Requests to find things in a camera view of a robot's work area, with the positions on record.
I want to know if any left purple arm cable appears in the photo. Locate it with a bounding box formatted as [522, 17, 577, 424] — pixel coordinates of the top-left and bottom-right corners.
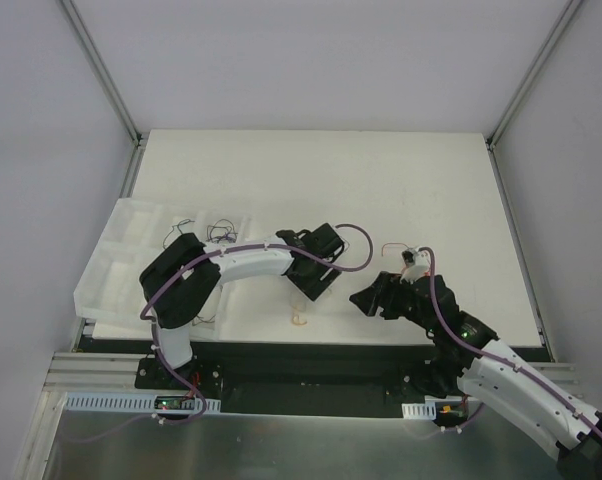
[139, 222, 374, 426]

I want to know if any yellow wire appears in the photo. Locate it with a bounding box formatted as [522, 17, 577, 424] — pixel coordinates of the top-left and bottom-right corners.
[288, 294, 310, 329]

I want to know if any white cable duct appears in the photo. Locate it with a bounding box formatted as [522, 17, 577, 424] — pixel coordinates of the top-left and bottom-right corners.
[65, 393, 221, 415]
[401, 401, 437, 421]

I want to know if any white compartment tray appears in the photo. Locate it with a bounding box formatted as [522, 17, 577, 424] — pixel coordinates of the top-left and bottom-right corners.
[74, 198, 250, 340]

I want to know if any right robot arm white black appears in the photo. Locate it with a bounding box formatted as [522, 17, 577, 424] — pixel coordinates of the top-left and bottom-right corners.
[349, 272, 602, 479]

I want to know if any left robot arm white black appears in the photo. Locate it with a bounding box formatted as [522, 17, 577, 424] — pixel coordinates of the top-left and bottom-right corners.
[139, 223, 345, 389]

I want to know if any right white cable duct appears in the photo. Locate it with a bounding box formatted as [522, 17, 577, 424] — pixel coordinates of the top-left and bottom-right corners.
[401, 401, 437, 421]

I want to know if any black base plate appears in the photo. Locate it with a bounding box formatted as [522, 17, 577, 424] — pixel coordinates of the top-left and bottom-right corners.
[134, 342, 461, 418]

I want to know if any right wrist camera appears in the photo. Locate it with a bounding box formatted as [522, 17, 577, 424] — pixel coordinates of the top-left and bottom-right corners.
[401, 247, 431, 283]

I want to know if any blue wire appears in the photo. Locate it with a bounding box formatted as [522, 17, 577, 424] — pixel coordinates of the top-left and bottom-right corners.
[161, 217, 197, 249]

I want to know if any left white cable duct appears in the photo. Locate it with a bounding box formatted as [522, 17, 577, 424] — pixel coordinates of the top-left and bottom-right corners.
[65, 393, 221, 415]

